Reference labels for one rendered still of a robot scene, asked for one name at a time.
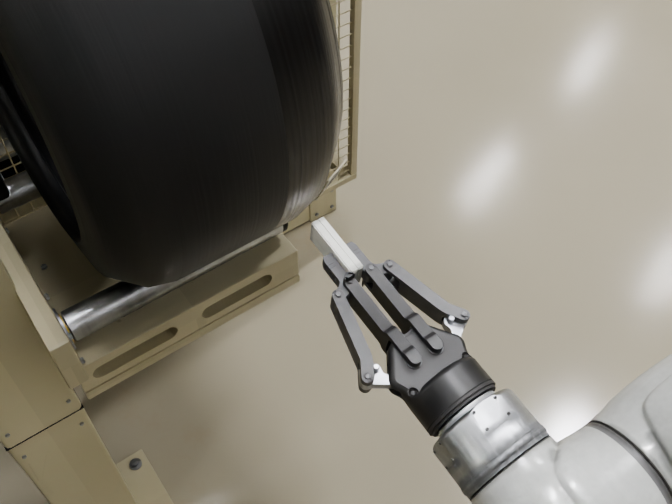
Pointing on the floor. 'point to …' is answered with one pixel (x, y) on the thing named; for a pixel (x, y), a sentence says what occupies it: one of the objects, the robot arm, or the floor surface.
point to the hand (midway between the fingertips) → (336, 252)
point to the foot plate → (143, 480)
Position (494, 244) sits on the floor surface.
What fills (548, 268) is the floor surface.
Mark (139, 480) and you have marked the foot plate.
